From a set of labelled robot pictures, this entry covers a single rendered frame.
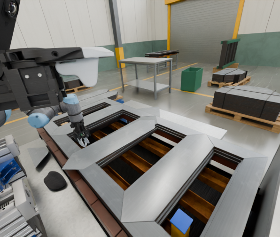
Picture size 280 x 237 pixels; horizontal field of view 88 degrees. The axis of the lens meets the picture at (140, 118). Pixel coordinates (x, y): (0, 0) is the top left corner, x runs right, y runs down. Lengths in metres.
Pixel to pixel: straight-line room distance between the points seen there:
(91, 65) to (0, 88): 0.14
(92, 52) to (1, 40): 0.12
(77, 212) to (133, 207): 0.39
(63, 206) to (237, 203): 0.87
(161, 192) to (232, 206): 0.28
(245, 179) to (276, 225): 0.36
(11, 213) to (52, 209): 0.35
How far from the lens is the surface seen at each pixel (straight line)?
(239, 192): 0.81
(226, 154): 1.00
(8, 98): 0.29
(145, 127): 1.12
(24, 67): 0.26
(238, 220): 0.74
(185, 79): 4.49
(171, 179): 0.77
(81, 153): 1.01
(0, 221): 0.75
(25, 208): 0.75
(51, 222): 1.02
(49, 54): 0.24
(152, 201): 0.71
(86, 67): 0.26
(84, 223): 0.94
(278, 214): 0.57
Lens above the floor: 1.47
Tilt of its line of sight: 29 degrees down
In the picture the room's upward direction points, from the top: 5 degrees counter-clockwise
